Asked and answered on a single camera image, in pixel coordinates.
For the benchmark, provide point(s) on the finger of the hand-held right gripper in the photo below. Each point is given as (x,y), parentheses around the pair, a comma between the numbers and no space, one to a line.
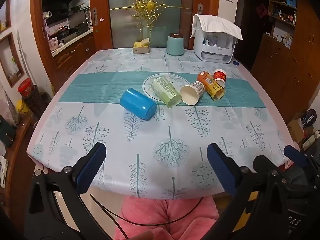
(295,156)
(262,163)

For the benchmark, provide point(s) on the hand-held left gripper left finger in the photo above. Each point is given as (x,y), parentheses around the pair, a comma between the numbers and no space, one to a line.
(91,168)

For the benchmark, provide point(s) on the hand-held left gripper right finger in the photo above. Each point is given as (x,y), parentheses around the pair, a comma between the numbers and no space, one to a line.
(222,170)

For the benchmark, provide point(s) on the blue plastic cup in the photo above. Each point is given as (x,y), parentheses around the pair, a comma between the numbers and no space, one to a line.
(137,103)

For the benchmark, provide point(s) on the white checked paper cup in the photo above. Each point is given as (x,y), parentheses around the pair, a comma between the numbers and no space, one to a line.
(191,93)

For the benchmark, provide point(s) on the orange printed cup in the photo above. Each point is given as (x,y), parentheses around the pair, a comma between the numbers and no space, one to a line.
(210,83)

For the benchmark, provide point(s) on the red and white cup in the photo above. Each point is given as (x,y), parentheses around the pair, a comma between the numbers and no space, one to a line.
(220,75)

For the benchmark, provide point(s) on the green printed cup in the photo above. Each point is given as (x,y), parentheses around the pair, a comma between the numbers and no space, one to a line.
(166,90)

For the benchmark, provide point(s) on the cardboard box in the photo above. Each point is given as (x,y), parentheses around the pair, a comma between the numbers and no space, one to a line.
(295,129)

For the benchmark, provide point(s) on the black racket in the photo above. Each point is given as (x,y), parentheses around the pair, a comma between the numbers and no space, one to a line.
(310,117)

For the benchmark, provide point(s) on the leaf print tablecloth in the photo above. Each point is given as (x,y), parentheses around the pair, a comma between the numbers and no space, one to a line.
(175,125)

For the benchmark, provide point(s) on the person's pink trousers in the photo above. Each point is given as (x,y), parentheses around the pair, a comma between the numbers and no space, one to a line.
(160,215)

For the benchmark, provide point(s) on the tall wooden cabinet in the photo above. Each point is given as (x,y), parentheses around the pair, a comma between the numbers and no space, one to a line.
(287,75)

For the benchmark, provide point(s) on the dark wicker basket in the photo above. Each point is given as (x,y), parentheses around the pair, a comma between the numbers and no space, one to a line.
(35,105)

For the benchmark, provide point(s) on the black bag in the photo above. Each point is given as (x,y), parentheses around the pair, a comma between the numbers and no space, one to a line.
(7,131)

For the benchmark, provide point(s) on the yellow round object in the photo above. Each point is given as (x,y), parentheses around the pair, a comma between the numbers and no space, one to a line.
(21,107)

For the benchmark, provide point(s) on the small blue lid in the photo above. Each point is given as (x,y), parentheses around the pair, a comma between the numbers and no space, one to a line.
(235,63)

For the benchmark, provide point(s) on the red lidded jar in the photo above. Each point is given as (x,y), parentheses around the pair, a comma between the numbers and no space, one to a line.
(25,86)

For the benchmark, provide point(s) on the kitchen counter cabinet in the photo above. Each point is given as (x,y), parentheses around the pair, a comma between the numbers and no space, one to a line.
(75,52)

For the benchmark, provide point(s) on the white countertop appliance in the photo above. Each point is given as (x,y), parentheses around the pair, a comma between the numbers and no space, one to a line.
(215,51)

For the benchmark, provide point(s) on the yellow tissue box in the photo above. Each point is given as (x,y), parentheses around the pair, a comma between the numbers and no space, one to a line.
(140,47)

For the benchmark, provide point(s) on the teal canister with brown lid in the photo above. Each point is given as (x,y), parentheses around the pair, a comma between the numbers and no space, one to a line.
(175,45)

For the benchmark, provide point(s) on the long grey sword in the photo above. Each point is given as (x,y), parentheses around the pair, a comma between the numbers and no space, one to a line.
(22,52)

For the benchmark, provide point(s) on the wooden shelf with small goods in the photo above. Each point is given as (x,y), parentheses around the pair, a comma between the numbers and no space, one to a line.
(283,17)

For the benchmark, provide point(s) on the white towel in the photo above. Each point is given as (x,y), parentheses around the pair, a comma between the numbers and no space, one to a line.
(217,25)

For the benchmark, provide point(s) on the red door decoration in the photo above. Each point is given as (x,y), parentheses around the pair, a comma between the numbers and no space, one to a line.
(261,11)

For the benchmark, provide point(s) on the silver door lock plate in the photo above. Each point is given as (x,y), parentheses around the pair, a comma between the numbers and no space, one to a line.
(200,9)
(95,16)

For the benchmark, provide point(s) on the glass door with gold ornament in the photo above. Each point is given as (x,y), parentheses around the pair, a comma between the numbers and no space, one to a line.
(150,25)

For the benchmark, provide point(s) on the wooden wall niche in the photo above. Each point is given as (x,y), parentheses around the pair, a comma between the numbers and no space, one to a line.
(11,60)

